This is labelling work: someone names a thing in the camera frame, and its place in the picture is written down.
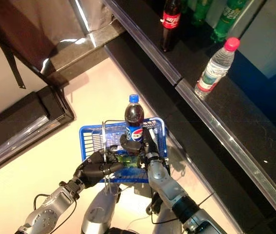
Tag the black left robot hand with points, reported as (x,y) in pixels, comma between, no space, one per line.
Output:
(91,170)

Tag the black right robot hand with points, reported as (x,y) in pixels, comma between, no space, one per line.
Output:
(133,147)

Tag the blue plastic shopping basket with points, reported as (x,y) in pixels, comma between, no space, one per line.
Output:
(128,178)

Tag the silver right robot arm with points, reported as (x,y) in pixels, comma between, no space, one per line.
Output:
(162,180)

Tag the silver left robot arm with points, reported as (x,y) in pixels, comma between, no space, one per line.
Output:
(45,214)

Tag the green plastic soda bottle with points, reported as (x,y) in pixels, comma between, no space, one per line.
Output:
(128,161)

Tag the grey left robot leg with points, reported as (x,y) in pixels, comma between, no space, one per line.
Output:
(96,214)

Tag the black low display platform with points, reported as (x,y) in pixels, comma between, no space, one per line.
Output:
(11,114)

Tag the black step plinth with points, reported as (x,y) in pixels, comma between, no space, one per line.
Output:
(79,58)

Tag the clear water bottle red cap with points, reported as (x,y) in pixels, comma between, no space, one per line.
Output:
(215,68)

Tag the black store shelf unit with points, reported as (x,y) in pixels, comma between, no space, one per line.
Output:
(249,117)

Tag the Coca-Cola bottle red cap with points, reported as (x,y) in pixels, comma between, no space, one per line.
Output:
(170,22)

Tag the green soda bottle yellow cap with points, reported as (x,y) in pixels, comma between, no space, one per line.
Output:
(201,12)
(227,19)

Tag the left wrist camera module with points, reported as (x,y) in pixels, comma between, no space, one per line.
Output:
(73,189)

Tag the clear plastic price rail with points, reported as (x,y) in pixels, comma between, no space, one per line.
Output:
(145,42)
(18,143)
(235,146)

